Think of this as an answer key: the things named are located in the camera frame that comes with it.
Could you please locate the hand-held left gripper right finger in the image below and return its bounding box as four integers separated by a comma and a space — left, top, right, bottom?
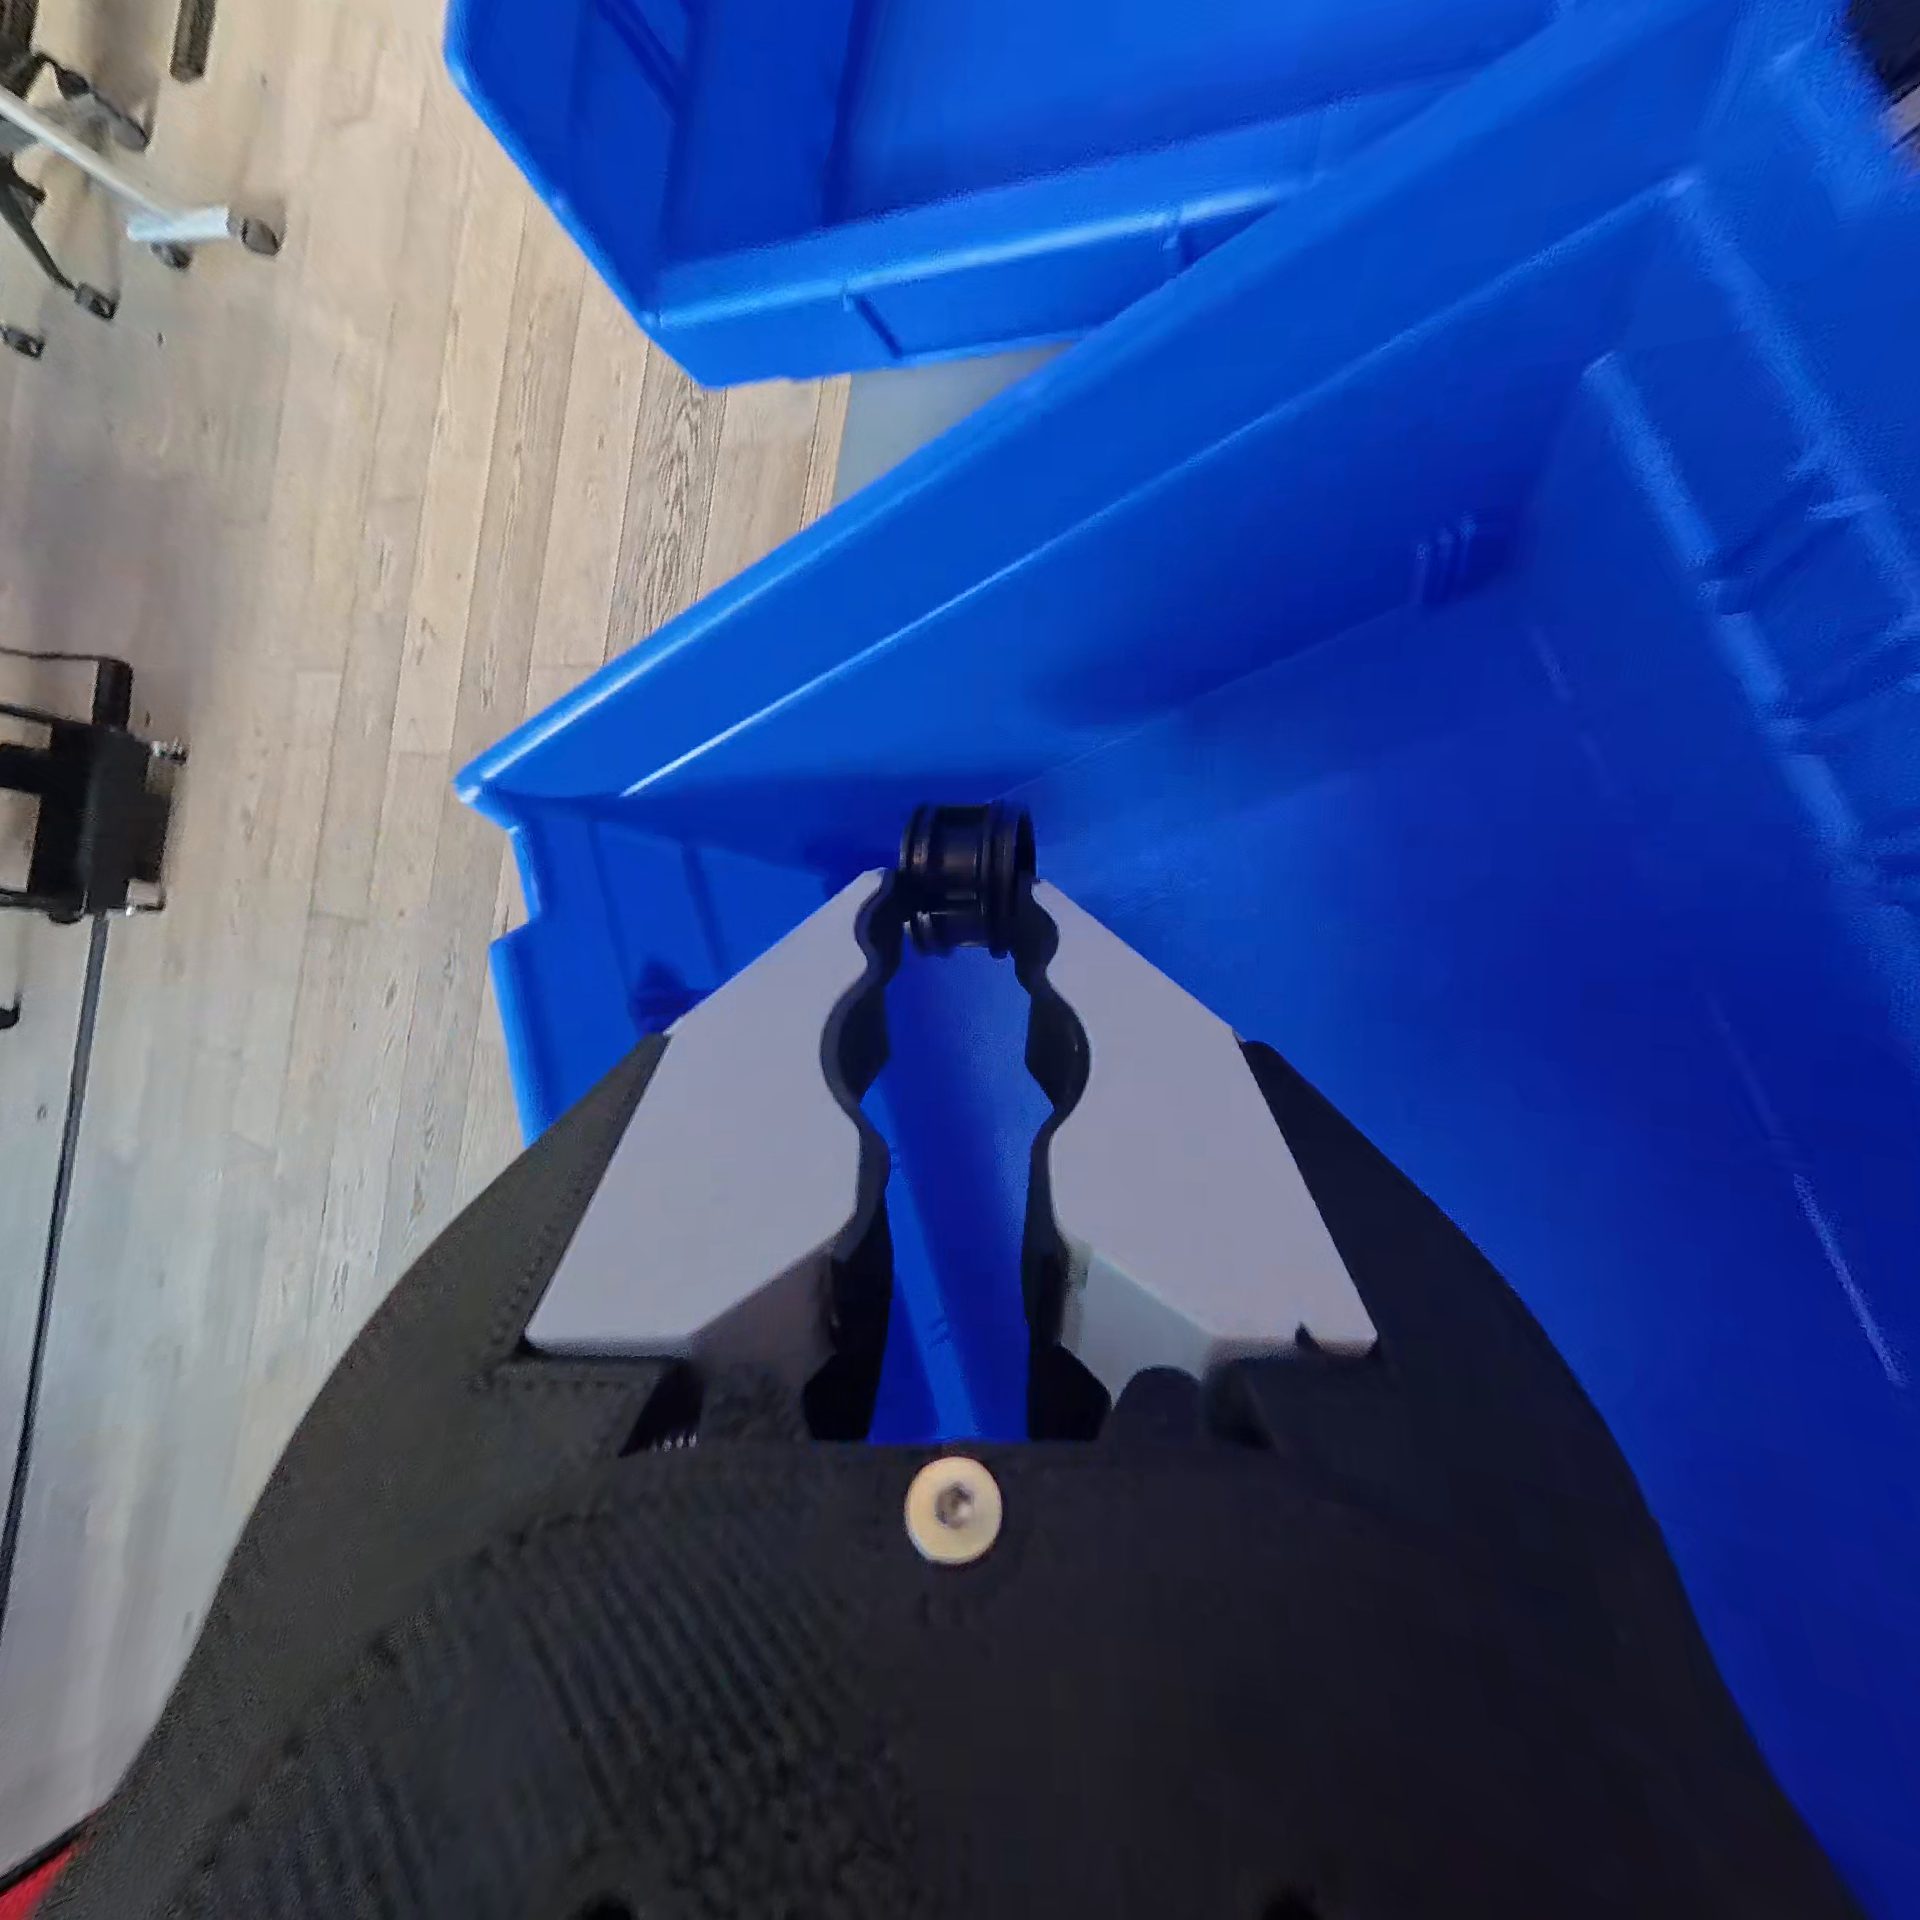
1025, 878, 1379, 1389

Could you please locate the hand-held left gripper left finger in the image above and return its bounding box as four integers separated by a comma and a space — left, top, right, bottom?
527, 871, 904, 1367

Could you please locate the black toy wheel rim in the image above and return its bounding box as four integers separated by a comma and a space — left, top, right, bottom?
896, 803, 1040, 957

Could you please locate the black floor stand base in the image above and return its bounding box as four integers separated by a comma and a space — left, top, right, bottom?
0, 651, 191, 924

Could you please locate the blue plastic storage bin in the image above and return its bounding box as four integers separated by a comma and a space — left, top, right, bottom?
441, 0, 1562, 389

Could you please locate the white rolling pole stand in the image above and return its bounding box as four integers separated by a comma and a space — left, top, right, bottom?
0, 59, 288, 275

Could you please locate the black office chair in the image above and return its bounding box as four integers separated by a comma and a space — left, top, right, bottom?
0, 0, 154, 361

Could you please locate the black floor cable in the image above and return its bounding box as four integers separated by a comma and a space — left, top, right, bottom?
0, 914, 116, 1622

